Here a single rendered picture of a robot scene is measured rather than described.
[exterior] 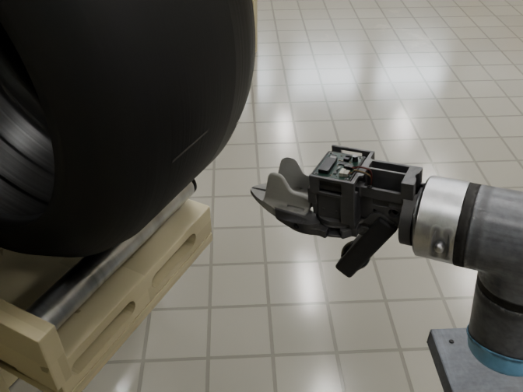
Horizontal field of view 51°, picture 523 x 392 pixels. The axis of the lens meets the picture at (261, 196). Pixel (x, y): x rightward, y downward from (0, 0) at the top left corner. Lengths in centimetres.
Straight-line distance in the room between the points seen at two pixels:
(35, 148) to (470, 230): 71
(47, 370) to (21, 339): 5
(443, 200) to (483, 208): 4
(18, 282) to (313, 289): 121
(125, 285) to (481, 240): 48
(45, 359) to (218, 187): 177
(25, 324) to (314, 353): 122
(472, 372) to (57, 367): 70
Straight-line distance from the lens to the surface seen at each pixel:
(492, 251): 58
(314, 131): 276
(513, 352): 67
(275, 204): 67
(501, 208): 58
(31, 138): 102
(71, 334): 77
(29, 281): 95
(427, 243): 59
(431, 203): 58
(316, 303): 191
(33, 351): 69
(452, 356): 109
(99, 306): 79
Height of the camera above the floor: 145
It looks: 39 degrees down
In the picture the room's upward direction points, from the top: straight up
